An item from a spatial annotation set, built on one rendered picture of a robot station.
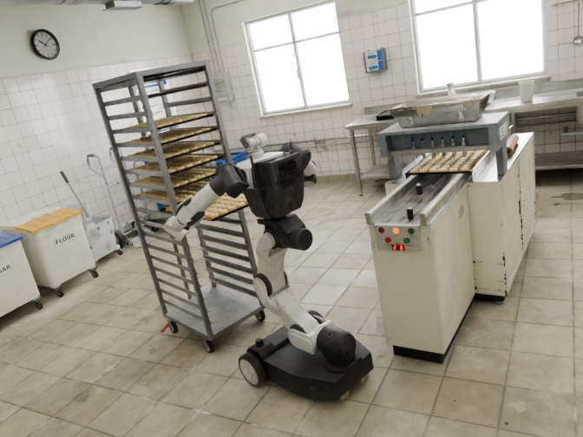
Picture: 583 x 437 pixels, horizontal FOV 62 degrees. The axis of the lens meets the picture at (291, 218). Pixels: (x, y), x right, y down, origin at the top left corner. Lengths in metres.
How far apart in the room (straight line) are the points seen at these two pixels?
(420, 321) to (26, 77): 4.69
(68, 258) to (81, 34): 2.71
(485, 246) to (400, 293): 0.75
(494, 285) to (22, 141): 4.66
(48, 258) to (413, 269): 3.56
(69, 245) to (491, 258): 3.82
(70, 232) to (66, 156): 1.15
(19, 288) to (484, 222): 3.88
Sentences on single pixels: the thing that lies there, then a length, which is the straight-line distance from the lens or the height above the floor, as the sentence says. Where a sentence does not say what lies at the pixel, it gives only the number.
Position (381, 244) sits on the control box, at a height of 0.73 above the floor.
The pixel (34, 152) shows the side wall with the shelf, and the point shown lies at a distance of 5.81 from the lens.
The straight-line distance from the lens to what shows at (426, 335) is 2.78.
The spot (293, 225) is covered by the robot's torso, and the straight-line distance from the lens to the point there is 2.46.
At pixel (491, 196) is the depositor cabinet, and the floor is 0.75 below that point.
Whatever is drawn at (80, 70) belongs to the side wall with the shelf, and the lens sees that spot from 6.33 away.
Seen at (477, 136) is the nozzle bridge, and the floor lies 1.09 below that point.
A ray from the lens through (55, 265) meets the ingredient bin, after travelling 5.14.
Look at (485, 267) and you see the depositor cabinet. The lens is 3.27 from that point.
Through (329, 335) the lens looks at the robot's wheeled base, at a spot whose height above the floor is 0.34.
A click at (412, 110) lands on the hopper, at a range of 3.11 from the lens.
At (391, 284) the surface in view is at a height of 0.48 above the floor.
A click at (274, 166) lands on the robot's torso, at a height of 1.26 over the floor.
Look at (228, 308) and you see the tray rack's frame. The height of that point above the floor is 0.15.
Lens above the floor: 1.71
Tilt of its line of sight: 18 degrees down
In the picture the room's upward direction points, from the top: 11 degrees counter-clockwise
